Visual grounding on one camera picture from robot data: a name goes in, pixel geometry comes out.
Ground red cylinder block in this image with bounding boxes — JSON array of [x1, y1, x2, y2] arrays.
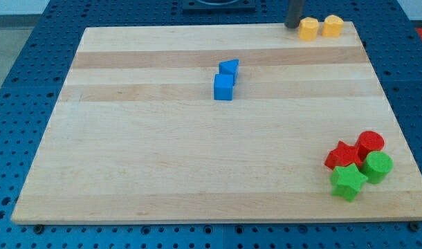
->
[[355, 131, 385, 161]]

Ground green cylinder block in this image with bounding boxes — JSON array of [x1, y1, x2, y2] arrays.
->
[[360, 151, 394, 184]]

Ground blue cube block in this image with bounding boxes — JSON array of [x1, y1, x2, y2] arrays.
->
[[213, 74, 234, 101]]

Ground yellow hexagon block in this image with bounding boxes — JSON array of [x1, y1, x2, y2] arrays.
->
[[298, 17, 320, 42]]

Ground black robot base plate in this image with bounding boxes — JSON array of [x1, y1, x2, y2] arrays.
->
[[182, 0, 256, 13]]

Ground red star block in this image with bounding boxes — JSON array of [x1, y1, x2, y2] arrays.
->
[[324, 141, 363, 169]]

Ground yellow heart block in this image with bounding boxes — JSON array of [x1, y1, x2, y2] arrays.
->
[[321, 15, 344, 37]]

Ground light wooden board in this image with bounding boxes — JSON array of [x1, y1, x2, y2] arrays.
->
[[11, 21, 422, 225]]

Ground blue triangle block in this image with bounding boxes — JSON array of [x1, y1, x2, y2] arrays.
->
[[219, 59, 239, 84]]

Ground green star block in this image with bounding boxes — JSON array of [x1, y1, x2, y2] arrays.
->
[[330, 163, 368, 202]]

